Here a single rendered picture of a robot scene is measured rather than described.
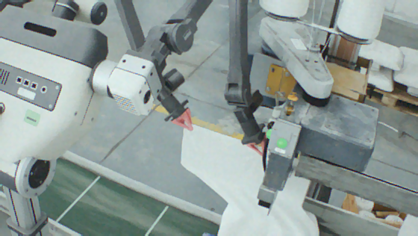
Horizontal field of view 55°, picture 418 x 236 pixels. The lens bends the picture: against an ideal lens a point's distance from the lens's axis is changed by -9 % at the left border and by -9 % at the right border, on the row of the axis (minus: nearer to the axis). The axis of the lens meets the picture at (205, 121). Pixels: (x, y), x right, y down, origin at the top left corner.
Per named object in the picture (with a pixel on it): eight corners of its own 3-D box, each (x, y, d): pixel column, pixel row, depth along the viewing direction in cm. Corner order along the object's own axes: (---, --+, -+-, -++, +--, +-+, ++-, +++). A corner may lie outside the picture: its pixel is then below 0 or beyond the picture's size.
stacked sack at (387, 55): (336, 53, 402) (339, 40, 395) (344, 39, 434) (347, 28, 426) (400, 75, 382) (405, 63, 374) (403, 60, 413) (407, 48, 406)
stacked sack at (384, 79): (328, 75, 415) (332, 62, 406) (334, 59, 449) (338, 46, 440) (392, 97, 397) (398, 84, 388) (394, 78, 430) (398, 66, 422)
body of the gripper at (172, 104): (190, 102, 162) (178, 87, 161) (178, 116, 154) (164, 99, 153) (179, 110, 166) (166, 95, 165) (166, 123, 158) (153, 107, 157)
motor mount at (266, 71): (245, 91, 169) (252, 54, 160) (251, 84, 174) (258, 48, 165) (316, 114, 162) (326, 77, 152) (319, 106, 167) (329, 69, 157)
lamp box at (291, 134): (266, 150, 126) (272, 125, 121) (271, 142, 130) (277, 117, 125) (290, 159, 124) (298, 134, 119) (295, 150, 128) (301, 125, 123)
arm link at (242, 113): (228, 109, 148) (241, 107, 144) (238, 98, 152) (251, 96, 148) (236, 126, 150) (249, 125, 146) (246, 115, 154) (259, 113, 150)
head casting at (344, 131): (260, 184, 140) (279, 107, 123) (281, 144, 159) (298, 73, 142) (347, 215, 132) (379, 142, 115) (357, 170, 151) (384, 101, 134)
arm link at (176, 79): (137, 77, 159) (148, 72, 152) (159, 60, 165) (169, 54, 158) (157, 102, 162) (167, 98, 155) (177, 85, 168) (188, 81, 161)
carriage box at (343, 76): (280, 145, 165) (298, 72, 147) (300, 104, 191) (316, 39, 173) (341, 166, 158) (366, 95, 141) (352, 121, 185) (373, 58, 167)
